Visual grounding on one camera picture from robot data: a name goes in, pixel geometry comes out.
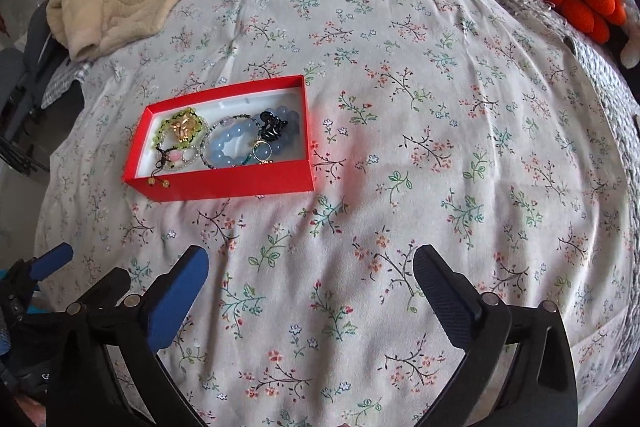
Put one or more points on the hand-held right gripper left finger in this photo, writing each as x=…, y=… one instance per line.
x=177, y=302

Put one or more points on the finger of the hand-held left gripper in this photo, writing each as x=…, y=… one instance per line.
x=52, y=259

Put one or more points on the red jewelry box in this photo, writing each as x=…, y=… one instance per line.
x=235, y=184

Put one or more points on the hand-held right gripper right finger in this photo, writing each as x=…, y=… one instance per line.
x=442, y=294

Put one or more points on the floral bed sheet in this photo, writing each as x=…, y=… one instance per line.
x=400, y=157

